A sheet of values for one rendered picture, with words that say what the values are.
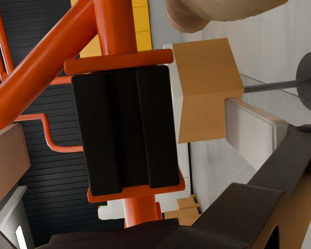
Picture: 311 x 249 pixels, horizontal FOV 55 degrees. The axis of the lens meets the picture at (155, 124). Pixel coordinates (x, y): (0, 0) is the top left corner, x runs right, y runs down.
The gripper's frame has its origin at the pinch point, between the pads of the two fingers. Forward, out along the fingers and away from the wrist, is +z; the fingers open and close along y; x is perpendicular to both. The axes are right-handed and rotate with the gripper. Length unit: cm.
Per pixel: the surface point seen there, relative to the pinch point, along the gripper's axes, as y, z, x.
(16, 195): -478, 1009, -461
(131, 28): 1.1, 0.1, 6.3
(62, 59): -3.4, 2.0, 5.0
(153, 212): 1.1, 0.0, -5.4
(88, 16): -1.4, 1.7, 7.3
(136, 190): 0.2, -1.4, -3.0
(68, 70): -2.5, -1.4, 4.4
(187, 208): 92, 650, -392
